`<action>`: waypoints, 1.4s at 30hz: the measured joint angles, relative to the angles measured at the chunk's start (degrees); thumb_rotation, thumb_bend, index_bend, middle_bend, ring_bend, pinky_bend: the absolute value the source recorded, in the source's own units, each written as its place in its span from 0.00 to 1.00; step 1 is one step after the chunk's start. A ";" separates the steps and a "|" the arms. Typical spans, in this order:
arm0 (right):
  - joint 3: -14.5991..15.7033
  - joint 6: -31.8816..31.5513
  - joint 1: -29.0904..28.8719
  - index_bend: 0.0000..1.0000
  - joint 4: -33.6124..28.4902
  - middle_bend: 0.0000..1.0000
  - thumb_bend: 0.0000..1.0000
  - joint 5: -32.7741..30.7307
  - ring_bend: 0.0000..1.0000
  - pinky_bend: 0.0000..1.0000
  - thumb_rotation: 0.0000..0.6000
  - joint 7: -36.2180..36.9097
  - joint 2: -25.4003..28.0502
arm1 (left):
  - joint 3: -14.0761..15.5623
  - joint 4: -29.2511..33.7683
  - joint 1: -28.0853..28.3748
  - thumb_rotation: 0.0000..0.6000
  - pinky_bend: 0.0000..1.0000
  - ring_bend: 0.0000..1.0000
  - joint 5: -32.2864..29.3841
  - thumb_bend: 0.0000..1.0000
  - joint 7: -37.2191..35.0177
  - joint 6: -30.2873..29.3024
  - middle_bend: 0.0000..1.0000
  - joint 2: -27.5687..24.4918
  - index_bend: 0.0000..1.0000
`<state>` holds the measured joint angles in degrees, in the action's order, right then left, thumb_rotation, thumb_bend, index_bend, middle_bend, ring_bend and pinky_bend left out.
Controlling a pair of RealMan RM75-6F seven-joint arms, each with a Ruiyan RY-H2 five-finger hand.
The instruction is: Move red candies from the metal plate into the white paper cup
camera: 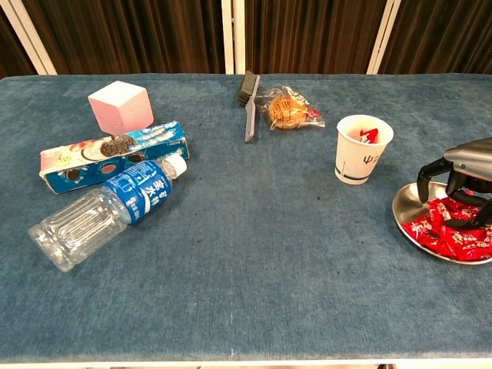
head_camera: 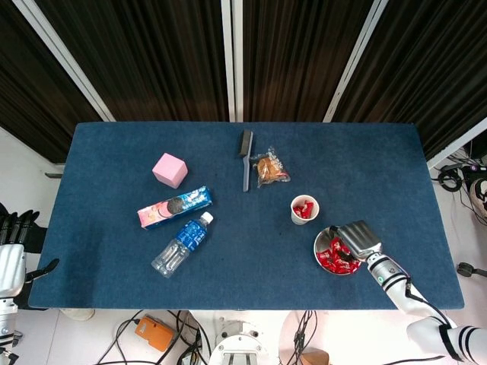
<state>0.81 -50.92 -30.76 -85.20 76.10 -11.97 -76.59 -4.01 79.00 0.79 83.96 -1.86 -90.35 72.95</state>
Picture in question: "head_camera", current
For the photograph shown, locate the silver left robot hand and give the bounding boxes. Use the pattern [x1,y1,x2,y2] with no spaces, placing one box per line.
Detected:
[0,208,61,300]

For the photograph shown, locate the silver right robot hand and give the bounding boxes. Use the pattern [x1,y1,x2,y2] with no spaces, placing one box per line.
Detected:
[329,220,383,264]

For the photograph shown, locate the white silver robot base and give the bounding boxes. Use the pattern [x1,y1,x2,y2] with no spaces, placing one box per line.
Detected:
[208,317,272,365]

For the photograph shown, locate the metal bowl of candies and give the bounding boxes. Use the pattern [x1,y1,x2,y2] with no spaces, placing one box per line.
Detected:
[313,226,364,276]

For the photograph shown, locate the white paper cup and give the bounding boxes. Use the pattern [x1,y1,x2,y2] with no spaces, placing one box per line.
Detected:
[290,194,320,226]

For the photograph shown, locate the black caster foot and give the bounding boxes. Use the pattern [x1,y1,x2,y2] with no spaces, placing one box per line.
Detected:
[456,261,487,278]

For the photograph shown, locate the blue table cloth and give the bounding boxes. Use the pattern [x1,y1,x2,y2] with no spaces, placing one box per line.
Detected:
[27,121,466,312]

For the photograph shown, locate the pastry in clear wrapper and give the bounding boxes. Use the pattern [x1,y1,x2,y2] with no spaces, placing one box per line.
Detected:
[249,146,292,190]

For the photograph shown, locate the white black round object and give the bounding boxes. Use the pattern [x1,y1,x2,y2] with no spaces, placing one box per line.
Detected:
[468,177,487,220]

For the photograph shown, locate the brown wooden object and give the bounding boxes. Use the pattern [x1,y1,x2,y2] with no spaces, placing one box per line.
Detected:
[300,350,330,365]

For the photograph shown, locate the grey brush black bristles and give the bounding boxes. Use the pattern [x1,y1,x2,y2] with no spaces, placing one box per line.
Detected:
[236,129,254,193]

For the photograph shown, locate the black electronics box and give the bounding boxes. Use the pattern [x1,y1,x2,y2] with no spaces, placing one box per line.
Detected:
[460,140,487,183]

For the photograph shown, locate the orange box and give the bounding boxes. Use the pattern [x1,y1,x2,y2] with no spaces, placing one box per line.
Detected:
[133,314,176,353]

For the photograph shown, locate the blue pink cookie box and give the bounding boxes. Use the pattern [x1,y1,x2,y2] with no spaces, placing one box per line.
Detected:
[136,185,214,230]

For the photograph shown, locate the clear bottle blue label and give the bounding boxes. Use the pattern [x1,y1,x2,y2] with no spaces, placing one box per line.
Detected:
[151,211,215,279]

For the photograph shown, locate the dark brown curtain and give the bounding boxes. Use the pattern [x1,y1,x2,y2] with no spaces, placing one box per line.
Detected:
[242,0,368,122]
[334,0,487,160]
[36,0,229,122]
[0,0,102,164]

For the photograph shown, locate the pink foam cube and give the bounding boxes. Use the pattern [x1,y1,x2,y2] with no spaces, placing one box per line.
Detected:
[151,152,189,189]

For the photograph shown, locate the black coiled cable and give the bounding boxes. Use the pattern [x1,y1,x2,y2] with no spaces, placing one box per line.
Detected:
[436,167,463,192]

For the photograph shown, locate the black cable bundle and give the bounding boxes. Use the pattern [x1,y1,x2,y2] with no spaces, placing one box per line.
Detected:
[293,309,318,365]

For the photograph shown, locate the white frame post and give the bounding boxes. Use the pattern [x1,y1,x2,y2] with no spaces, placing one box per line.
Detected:
[12,0,116,122]
[425,116,487,170]
[322,0,390,123]
[220,0,244,122]

